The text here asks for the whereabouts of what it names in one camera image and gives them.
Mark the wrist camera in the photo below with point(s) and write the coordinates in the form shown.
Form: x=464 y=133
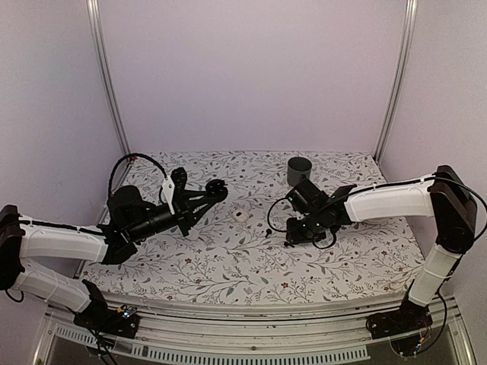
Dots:
x=172 y=186
x=306 y=198

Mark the black earbud charging case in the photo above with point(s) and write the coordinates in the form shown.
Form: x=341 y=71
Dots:
x=216 y=188

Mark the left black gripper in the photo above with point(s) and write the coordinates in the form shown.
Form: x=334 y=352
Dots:
x=186 y=214

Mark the left aluminium frame post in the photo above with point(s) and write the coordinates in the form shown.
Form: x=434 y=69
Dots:
x=94 y=18

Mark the dark grey mug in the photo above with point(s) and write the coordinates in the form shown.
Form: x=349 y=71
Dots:
x=298 y=168

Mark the open white charging case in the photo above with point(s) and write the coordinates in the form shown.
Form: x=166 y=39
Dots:
x=240 y=216

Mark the front aluminium rail base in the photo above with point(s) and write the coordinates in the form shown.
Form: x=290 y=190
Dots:
x=172 y=332

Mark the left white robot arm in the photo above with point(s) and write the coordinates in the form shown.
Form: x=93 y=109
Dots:
x=24 y=239

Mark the right aluminium frame post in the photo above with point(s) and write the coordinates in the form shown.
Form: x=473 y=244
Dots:
x=405 y=46

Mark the aluminium frame post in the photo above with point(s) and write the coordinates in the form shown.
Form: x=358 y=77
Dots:
x=405 y=46
x=94 y=18

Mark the floral patterned table mat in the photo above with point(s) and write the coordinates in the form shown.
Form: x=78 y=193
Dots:
x=226 y=264

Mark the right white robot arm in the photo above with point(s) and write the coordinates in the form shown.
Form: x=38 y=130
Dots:
x=441 y=195

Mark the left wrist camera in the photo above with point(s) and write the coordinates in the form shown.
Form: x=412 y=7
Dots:
x=172 y=186

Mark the closed white charging case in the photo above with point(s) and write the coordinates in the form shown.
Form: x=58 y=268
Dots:
x=193 y=235

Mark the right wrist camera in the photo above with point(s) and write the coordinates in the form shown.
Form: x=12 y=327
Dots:
x=306 y=198

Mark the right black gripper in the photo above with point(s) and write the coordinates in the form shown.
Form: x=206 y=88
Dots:
x=293 y=236

